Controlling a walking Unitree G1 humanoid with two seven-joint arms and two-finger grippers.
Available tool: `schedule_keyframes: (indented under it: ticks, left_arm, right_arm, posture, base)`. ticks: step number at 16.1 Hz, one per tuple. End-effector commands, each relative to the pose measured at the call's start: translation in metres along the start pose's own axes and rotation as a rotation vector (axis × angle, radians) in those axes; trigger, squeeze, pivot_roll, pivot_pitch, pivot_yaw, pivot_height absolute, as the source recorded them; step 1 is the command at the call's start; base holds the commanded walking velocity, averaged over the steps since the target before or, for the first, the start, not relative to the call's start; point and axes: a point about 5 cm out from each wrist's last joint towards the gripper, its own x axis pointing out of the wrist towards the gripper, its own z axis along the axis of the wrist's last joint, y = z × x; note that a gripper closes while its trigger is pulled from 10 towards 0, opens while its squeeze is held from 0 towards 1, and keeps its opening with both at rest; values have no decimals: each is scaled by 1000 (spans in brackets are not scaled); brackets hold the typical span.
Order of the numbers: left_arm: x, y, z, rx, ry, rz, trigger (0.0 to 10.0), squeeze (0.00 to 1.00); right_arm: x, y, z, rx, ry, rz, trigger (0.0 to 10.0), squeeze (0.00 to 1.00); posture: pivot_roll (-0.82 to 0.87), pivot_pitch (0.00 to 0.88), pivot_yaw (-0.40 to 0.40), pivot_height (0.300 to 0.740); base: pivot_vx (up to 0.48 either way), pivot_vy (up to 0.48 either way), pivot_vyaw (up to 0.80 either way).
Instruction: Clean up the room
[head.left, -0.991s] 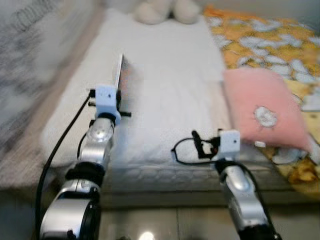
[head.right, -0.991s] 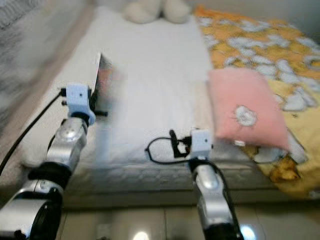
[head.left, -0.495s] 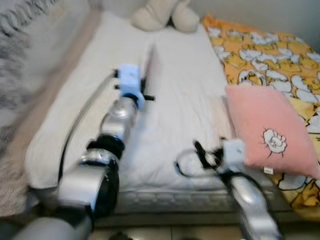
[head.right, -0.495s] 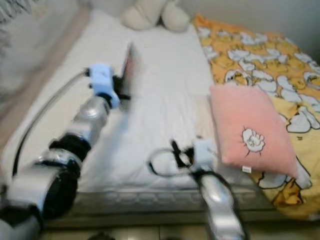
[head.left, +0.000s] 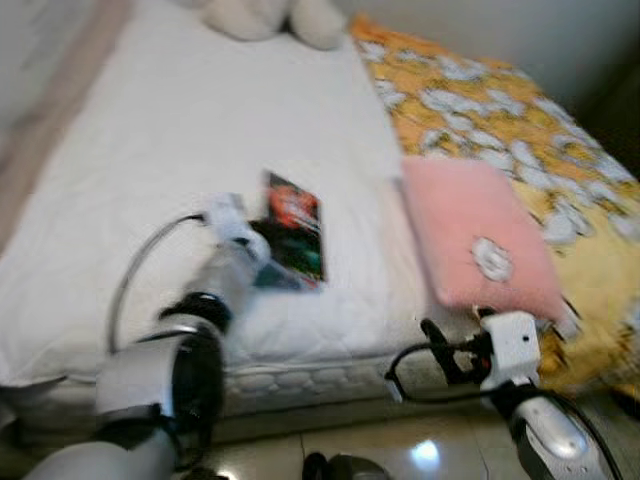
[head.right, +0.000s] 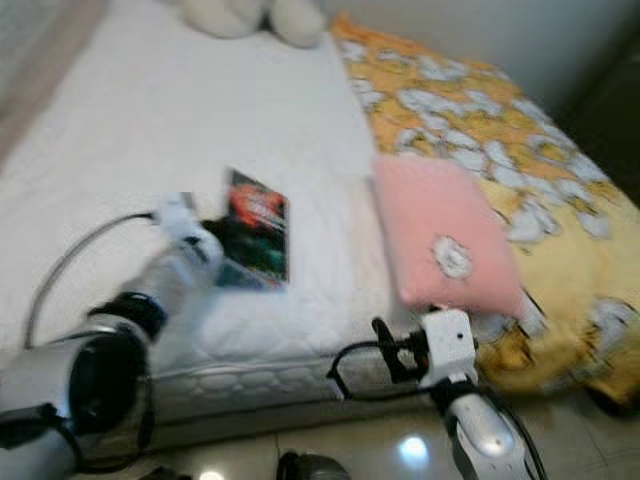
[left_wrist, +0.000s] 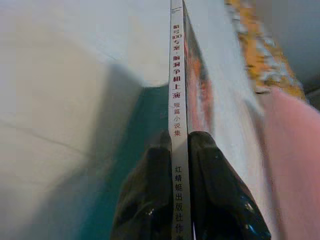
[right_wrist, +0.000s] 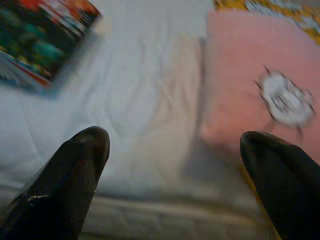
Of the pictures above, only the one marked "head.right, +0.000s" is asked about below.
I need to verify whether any dark cover book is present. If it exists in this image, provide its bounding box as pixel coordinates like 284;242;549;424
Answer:
220;168;291;291

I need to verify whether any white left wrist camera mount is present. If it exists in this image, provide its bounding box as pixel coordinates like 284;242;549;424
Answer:
155;193;211;241

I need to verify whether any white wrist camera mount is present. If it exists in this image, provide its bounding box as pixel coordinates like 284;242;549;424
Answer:
420;308;476;389
155;193;211;241

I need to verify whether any yellow cartoon egg quilt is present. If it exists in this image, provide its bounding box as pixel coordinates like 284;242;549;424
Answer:
325;12;640;396

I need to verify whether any dark robot foot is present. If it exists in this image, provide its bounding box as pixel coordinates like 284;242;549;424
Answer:
275;452;361;480

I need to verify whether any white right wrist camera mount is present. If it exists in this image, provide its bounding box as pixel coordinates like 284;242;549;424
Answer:
420;308;476;389

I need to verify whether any cream plush toy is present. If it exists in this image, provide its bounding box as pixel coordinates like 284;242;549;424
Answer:
180;0;326;49

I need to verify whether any pink cartoon pillow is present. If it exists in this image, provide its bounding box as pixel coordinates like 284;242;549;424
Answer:
372;155;529;319

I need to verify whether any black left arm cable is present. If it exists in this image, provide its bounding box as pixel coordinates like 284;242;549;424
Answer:
25;210;161;351

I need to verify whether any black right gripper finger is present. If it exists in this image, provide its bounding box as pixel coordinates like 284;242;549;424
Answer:
370;316;401;386

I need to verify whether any white bed mattress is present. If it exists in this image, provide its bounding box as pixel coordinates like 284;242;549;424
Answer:
0;0;491;421

